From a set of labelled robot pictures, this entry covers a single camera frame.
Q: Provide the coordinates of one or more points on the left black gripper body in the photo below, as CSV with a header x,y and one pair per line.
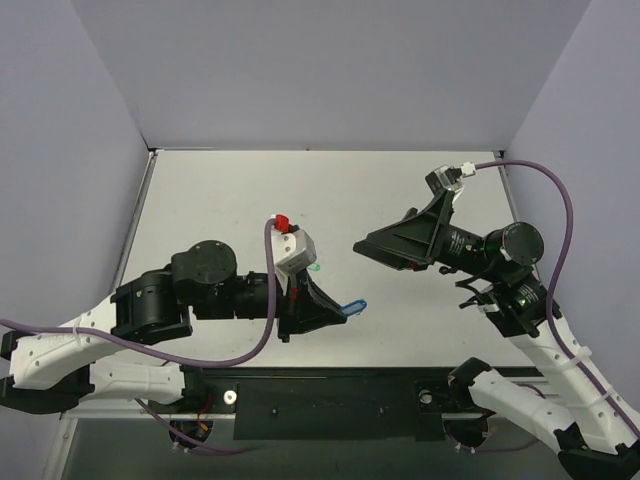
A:
x,y
291,307

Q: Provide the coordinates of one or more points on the blue key tag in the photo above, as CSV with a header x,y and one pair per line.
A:
x,y
355,307

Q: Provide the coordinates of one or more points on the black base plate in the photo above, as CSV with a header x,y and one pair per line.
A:
x,y
332,403

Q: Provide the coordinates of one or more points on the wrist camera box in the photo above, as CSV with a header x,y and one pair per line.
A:
x,y
445,178
293,252

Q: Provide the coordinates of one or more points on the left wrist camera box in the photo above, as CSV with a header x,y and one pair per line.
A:
x,y
293,252

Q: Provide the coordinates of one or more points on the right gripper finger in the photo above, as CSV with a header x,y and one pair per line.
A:
x,y
401,264
409,240

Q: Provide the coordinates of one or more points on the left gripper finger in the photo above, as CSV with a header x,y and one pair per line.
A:
x,y
304,325
317,308

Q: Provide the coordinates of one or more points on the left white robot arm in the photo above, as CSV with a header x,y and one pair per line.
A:
x,y
108,351

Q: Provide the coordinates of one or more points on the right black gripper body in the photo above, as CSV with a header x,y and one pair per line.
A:
x,y
438,230

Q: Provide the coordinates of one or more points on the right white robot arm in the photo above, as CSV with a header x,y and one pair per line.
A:
x,y
592,430

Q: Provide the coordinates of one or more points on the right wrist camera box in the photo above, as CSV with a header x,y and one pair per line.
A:
x,y
445,178

